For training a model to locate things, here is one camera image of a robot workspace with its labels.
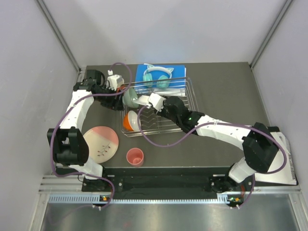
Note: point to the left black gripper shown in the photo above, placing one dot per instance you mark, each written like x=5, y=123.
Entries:
x=116, y=104

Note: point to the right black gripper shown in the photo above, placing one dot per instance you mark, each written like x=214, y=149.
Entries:
x=162, y=112

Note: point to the mint green bowl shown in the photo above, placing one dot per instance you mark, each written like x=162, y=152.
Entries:
x=129, y=98

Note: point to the orange white bowl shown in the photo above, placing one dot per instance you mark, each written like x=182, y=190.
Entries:
x=130, y=121

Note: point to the chrome wire dish rack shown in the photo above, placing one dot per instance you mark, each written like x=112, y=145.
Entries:
x=149, y=110

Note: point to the white blue-rimmed plate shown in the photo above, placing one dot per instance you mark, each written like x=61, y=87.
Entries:
x=142, y=100

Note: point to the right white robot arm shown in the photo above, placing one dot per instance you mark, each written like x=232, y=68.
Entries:
x=259, y=146

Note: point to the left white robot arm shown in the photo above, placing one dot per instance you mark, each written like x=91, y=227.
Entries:
x=67, y=144

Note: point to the teal cat-ear headphones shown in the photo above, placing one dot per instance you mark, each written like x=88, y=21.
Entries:
x=163, y=81

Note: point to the blue book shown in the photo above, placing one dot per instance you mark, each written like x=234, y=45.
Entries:
x=142, y=74

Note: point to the pink cream floral plate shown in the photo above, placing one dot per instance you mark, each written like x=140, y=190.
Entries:
x=103, y=143

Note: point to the pink plastic cup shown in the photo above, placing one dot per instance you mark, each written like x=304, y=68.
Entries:
x=135, y=157

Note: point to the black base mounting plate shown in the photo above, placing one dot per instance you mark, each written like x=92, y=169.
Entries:
x=165, y=183

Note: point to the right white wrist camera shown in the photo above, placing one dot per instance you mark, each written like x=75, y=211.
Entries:
x=156, y=101

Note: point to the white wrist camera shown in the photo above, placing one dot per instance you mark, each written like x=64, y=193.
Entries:
x=115, y=80
x=156, y=101

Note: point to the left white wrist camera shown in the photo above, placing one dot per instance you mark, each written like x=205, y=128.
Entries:
x=115, y=80

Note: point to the grey slotted cable duct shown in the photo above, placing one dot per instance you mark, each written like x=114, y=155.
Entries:
x=102, y=199

